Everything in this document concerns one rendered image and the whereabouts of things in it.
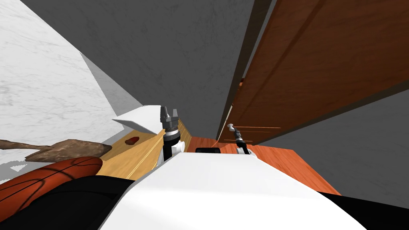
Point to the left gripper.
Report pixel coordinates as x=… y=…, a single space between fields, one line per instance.
x=170 y=123

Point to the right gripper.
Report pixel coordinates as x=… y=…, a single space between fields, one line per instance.
x=231 y=126

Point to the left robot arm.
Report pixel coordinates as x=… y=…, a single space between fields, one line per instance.
x=60 y=207

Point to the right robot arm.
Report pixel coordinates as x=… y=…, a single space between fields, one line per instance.
x=377 y=214

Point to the white wedge-shaped object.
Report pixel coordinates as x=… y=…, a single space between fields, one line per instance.
x=140 y=118

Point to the small red object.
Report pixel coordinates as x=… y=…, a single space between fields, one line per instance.
x=132 y=141

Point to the light wooden table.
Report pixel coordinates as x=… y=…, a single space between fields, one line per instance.
x=140 y=159

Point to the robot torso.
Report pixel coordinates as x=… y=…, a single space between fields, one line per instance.
x=217 y=191

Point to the brown wooden paddle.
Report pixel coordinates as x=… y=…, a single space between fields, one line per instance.
x=70 y=149

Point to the brown wooden door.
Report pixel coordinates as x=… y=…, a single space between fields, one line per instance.
x=319 y=64

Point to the orange basketball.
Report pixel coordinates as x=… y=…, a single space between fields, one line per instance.
x=54 y=179

